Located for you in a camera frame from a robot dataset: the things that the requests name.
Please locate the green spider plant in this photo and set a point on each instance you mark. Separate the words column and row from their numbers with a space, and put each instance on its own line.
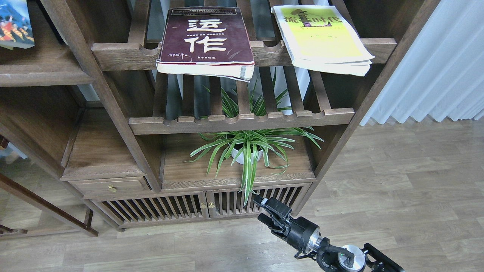
column 271, row 140

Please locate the white plant pot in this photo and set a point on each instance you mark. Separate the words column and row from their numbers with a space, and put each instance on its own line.
column 238, row 155

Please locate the dark wooden bookshelf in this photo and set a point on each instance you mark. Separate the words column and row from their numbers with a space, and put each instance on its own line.
column 84, row 105

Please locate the white curtain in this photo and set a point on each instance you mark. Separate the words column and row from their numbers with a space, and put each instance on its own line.
column 442, row 75

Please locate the maroon book white characters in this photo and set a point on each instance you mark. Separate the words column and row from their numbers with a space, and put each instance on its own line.
column 207, row 41

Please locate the colourful small paperback book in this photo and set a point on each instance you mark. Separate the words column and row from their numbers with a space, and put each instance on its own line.
column 15, row 25

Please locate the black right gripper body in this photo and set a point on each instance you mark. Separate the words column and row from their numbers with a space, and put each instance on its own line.
column 299, row 233

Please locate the brass drawer knob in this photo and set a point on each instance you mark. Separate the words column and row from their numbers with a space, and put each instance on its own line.
column 111, row 188

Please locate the wooden side table frame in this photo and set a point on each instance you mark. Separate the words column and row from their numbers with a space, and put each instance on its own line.
column 71, row 224

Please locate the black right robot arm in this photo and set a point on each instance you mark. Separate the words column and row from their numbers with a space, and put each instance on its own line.
column 348, row 258

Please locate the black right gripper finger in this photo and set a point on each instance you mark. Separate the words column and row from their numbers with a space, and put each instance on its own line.
column 258, row 200
column 268, row 221

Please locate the yellow cover book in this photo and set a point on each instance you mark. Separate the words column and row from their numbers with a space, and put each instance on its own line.
column 318, row 38

